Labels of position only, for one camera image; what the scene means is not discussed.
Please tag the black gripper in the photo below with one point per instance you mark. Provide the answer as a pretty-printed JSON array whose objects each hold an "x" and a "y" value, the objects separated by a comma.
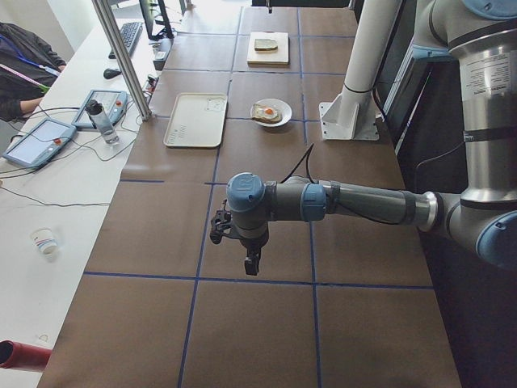
[{"x": 251, "y": 243}]

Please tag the white round plate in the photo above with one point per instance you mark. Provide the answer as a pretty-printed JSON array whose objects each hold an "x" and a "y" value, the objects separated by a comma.
[{"x": 283, "y": 107}]

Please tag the plain bread slice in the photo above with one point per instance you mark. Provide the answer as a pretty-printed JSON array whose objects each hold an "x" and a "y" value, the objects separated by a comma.
[{"x": 265, "y": 44}]

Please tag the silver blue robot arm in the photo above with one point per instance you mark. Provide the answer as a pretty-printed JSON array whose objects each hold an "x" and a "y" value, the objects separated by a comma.
[{"x": 481, "y": 35}]

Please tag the toast with fried egg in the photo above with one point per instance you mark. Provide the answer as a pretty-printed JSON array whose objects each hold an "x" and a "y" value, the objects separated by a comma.
[{"x": 265, "y": 114}]

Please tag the cream bear serving tray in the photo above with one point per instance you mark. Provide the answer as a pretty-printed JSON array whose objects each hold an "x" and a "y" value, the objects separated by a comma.
[{"x": 197, "y": 121}]

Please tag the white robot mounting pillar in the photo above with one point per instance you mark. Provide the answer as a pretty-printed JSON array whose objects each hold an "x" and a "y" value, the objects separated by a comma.
[{"x": 351, "y": 116}]

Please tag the wooden cutting board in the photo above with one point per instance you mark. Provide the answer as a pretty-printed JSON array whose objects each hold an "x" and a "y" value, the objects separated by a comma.
[{"x": 277, "y": 57}]

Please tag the white paper cup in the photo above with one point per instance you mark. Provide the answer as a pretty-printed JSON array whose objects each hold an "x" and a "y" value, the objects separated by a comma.
[{"x": 45, "y": 242}]

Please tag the clear water bottle black cap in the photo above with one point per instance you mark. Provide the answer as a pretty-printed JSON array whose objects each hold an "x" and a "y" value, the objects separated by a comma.
[{"x": 101, "y": 122}]

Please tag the black computer mouse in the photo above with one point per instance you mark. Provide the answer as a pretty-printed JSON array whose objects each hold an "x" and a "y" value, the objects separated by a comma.
[{"x": 111, "y": 73}]

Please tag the near blue teach pendant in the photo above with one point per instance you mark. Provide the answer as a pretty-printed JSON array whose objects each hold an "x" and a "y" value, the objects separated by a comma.
[{"x": 37, "y": 147}]

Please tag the red cylinder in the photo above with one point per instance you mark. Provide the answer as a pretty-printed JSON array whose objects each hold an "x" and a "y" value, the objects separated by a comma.
[{"x": 25, "y": 357}]

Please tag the black keyboard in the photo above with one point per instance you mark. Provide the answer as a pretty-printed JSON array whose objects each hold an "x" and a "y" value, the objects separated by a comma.
[{"x": 130, "y": 33}]

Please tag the black monitor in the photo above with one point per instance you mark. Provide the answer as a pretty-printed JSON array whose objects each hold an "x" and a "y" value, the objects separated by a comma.
[{"x": 157, "y": 23}]

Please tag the seated person dark jacket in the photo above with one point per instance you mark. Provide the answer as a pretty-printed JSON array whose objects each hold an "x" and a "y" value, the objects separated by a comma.
[{"x": 29, "y": 67}]

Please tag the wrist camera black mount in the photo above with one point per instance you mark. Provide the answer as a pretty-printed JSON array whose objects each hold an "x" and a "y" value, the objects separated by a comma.
[{"x": 222, "y": 225}]

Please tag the aluminium frame post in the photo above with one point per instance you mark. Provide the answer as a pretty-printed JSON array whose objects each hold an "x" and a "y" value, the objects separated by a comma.
[{"x": 112, "y": 32}]

